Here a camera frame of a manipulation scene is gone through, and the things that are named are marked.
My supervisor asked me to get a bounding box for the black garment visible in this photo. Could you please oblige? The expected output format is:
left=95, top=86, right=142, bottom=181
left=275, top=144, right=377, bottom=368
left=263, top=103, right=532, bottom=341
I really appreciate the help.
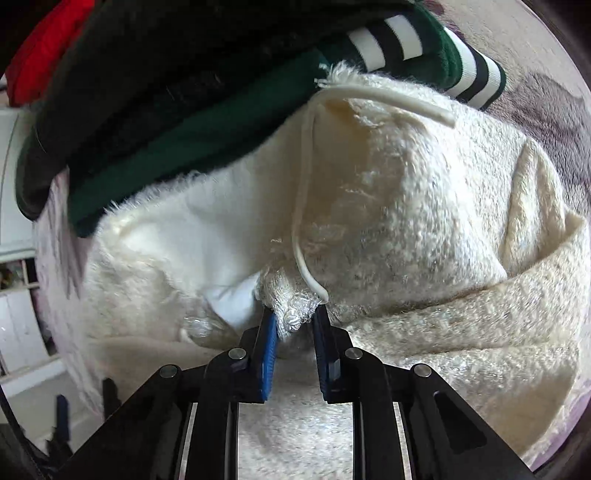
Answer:
left=15, top=0, right=416, bottom=221

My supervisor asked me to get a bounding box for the white shelf unit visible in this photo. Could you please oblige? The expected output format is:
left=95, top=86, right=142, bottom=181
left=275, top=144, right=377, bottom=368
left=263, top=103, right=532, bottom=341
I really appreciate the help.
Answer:
left=0, top=106, right=65, bottom=385

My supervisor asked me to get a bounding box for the dark green striped-cuff sweater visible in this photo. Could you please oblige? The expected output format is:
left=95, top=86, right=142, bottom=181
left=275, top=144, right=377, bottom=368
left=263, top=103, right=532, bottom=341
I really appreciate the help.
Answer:
left=67, top=2, right=507, bottom=238

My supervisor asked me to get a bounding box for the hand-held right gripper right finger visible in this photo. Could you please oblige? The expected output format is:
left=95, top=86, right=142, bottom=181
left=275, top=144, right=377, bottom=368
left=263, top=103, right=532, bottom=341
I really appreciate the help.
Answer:
left=312, top=305, right=539, bottom=480

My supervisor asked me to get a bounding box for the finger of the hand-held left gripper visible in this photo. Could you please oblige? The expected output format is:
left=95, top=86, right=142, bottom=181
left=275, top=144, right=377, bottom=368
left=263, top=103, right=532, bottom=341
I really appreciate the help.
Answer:
left=102, top=377, right=123, bottom=423
left=54, top=394, right=71, bottom=445

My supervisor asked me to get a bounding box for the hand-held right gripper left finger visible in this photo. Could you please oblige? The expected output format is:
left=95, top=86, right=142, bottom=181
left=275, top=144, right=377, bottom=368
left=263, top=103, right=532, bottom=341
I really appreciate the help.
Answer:
left=60, top=308, right=280, bottom=480

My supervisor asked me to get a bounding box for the red garment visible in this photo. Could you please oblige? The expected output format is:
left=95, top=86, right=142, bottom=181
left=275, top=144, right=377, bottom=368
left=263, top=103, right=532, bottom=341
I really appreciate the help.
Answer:
left=4, top=0, right=100, bottom=108

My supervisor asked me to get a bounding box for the white fluffy hooded sweater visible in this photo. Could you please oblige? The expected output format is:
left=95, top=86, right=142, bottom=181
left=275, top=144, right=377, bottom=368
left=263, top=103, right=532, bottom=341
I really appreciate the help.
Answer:
left=83, top=62, right=585, bottom=480

